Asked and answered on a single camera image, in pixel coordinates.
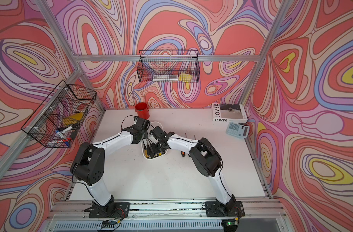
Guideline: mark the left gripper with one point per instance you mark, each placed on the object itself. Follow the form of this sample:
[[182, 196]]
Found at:
[[145, 134]]

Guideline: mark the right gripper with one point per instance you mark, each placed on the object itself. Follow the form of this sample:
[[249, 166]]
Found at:
[[154, 151]]

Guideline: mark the white plastic storage box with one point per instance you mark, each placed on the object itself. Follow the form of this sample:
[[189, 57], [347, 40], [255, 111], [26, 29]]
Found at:
[[152, 140]]

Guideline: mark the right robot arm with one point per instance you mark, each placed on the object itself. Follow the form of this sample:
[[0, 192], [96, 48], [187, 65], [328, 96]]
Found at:
[[206, 160]]

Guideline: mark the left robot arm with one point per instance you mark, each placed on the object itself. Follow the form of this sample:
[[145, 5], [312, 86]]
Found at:
[[89, 163]]

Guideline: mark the red metal cup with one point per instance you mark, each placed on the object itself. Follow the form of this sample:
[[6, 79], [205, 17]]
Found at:
[[142, 110]]

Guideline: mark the yellow sponge in basket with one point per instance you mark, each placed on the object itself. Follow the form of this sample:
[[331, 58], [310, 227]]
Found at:
[[184, 77]]

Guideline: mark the markers in left basket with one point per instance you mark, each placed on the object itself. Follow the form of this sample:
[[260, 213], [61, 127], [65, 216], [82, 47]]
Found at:
[[63, 137]]

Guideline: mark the white Lover book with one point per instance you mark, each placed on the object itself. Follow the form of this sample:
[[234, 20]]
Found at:
[[224, 112]]

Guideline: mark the grey calculator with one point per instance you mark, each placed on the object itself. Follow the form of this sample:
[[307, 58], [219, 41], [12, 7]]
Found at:
[[238, 130]]

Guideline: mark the black ribbed handle screwdriver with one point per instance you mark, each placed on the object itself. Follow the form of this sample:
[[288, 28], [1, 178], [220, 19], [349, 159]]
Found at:
[[146, 155]]

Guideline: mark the black wire basket on rail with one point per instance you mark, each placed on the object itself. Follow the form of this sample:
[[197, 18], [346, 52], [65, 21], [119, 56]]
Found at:
[[165, 65]]

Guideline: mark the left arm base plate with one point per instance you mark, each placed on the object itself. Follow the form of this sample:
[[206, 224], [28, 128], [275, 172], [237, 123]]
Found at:
[[111, 210]]

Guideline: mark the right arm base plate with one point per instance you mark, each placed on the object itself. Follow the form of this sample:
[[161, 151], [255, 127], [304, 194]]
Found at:
[[217, 209]]

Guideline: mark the black wire basket left wall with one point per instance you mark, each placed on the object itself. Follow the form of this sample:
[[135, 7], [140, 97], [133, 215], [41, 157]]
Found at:
[[67, 104]]

